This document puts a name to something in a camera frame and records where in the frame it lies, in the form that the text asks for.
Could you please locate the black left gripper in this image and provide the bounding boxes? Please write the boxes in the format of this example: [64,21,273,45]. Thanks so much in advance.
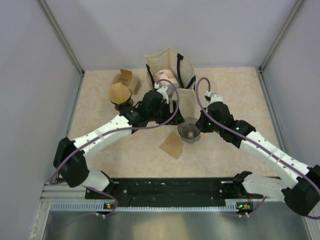
[147,100,184,126]

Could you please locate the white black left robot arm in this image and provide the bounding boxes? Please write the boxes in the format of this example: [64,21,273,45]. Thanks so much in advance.
[53,89,183,199]

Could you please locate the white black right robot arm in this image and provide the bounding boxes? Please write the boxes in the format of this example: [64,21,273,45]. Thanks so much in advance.
[197,100,320,220]

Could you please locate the pink wrapped paper roll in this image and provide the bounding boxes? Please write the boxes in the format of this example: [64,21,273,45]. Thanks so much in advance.
[153,69,180,89]

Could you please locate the brown cardboard box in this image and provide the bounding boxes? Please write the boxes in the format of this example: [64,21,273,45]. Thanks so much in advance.
[112,69,141,95]

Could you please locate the cream floral canvas tote bag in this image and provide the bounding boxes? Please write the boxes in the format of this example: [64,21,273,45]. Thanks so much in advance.
[145,47,196,125]

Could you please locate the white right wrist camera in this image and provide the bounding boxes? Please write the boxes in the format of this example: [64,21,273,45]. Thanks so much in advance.
[204,91,223,104]

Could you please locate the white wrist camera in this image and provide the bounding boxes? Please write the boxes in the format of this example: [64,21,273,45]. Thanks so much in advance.
[154,82,175,102]
[204,91,223,104]

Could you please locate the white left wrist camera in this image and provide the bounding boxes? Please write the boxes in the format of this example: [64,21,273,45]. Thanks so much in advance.
[154,82,175,102]

